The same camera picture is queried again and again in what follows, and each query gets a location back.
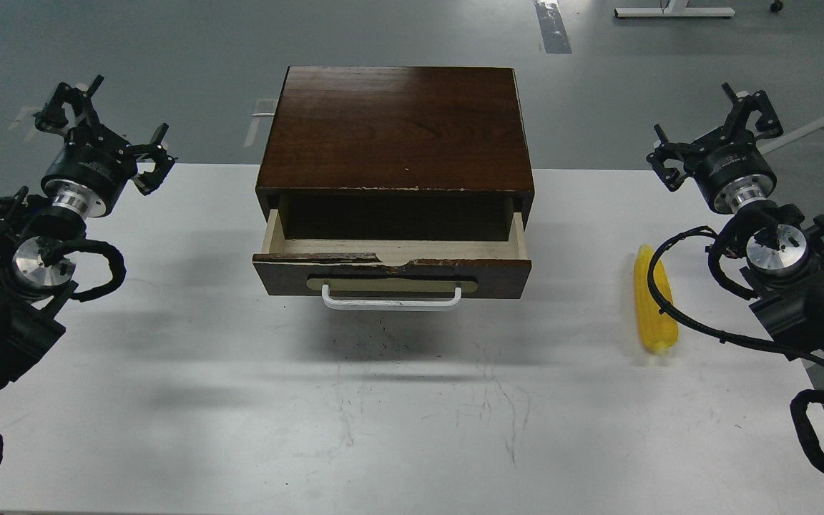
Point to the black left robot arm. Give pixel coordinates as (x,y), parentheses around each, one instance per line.
(46,258)

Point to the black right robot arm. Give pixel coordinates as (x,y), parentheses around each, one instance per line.
(763,254)

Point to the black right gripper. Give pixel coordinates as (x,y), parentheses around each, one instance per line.
(734,175)

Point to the white floor tape mark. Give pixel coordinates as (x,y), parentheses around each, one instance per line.
(262,109)

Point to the yellow corn cob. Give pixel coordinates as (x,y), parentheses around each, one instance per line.
(657,331)

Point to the wooden drawer with white handle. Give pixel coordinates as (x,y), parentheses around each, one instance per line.
(391,274)

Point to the grey floor tape strip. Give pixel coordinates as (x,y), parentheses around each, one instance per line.
(552,29)

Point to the dark wooden drawer cabinet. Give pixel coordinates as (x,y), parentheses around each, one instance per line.
(378,131)

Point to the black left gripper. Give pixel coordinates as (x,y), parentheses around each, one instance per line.
(86,172)

